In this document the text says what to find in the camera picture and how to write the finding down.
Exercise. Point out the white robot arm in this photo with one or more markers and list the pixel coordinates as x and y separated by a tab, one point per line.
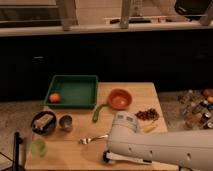
190	149

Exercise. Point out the green plastic tray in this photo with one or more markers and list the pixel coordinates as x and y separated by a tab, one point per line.
76	91

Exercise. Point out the pile of red grapes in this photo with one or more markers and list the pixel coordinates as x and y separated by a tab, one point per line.
150	114

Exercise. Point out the orange fruit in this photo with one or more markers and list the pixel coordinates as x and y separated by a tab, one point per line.
55	98

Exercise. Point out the small metal cup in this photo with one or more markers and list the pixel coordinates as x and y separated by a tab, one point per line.
65	123

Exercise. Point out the white black dish brush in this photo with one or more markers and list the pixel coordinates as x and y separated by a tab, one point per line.
109	157

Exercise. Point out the dark bowl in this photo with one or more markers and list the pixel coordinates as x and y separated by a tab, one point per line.
49	128

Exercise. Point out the beige sponge block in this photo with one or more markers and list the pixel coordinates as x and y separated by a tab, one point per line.
41	122

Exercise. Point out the light green plastic cup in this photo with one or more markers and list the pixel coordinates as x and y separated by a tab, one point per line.
38	148

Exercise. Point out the black stand with cable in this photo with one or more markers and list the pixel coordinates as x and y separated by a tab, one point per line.
15	160

